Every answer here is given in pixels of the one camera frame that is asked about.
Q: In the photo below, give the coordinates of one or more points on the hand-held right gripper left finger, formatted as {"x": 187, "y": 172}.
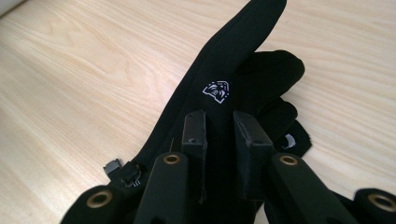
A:
{"x": 196, "y": 140}

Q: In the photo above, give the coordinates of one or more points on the black glove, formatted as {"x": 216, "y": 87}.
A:
{"x": 230, "y": 56}

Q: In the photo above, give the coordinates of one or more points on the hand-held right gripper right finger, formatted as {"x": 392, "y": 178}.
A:
{"x": 252, "y": 149}

